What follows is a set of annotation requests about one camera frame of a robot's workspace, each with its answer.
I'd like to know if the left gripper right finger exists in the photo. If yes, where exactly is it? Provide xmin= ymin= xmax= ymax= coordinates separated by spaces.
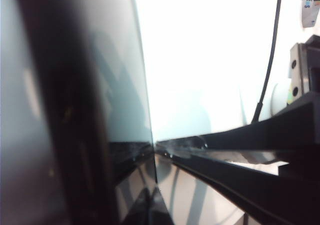
xmin=154 ymin=91 xmax=320 ymax=225

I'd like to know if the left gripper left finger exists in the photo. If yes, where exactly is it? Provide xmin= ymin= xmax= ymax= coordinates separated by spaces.
xmin=57 ymin=141 xmax=157 ymax=225

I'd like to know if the black charger cable silver plug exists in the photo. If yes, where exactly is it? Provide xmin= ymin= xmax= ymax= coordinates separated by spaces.
xmin=250 ymin=0 xmax=285 ymax=124

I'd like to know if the black phone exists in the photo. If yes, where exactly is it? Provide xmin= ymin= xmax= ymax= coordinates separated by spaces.
xmin=0 ymin=0 xmax=161 ymax=225

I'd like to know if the green printed plastic drink cup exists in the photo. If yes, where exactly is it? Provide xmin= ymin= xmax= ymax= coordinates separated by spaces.
xmin=271 ymin=81 xmax=297 ymax=117

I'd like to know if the colourful printed card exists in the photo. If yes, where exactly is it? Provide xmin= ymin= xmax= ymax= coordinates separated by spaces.
xmin=301 ymin=0 xmax=320 ymax=29

